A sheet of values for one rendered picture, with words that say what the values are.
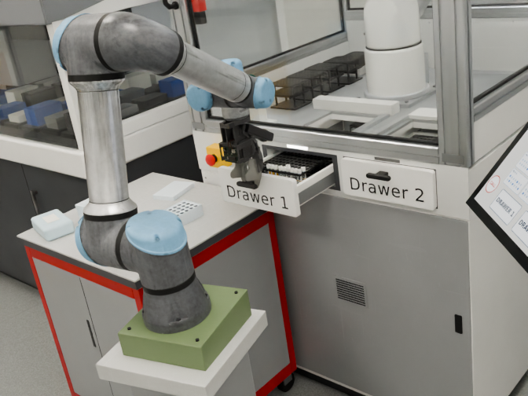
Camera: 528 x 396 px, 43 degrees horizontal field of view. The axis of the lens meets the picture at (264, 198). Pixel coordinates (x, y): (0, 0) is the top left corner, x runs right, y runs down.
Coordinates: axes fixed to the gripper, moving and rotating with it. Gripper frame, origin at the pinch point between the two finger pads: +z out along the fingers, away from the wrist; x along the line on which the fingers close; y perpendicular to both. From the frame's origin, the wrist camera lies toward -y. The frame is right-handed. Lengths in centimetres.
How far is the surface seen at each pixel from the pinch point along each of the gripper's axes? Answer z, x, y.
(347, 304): 49, 13, -21
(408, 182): 1.6, 38.8, -19.1
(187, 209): 11.0, -25.0, 5.3
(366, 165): -1.6, 25.9, -19.1
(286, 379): 84, -13, -14
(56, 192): 25, -119, -3
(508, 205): -10, 78, 8
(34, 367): 91, -116, 30
